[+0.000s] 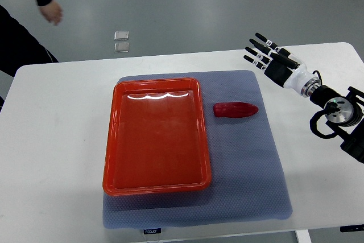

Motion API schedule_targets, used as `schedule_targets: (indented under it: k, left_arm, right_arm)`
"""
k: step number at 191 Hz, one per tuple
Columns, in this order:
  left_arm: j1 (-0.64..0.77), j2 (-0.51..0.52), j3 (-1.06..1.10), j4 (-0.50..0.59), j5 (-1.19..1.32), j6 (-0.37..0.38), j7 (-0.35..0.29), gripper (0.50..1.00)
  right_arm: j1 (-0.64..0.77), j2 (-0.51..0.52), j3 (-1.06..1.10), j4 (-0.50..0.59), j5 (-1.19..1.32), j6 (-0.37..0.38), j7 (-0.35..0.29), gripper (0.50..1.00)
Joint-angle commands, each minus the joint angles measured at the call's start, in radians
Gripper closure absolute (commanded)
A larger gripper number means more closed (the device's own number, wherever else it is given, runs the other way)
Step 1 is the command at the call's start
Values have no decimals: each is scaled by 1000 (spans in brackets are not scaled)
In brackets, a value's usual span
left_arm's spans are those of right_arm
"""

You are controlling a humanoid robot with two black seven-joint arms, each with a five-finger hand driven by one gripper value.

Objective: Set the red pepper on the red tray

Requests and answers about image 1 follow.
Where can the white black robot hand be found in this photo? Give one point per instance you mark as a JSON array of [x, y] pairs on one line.
[[282, 70]]

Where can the red pepper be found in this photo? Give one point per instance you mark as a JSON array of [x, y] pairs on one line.
[[234, 109]]

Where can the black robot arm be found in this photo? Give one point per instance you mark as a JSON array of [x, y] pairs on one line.
[[339, 115]]

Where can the red plastic tray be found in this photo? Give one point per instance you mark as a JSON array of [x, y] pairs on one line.
[[157, 141]]

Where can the person's bare hand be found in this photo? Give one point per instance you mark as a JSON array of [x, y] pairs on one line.
[[52, 12]]

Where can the grey-blue padded mat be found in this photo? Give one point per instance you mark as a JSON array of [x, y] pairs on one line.
[[248, 181]]

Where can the upper metal floor plate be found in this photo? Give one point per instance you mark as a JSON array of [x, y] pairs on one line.
[[121, 35]]

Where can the white table leg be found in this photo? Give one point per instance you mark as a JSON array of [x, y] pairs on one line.
[[302, 236]]

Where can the black table control panel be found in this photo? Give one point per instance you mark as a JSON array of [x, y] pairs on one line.
[[352, 228]]

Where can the black label tag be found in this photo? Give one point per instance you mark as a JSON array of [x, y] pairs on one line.
[[152, 231]]

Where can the person's black clothed body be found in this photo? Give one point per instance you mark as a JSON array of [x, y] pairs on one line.
[[19, 47]]

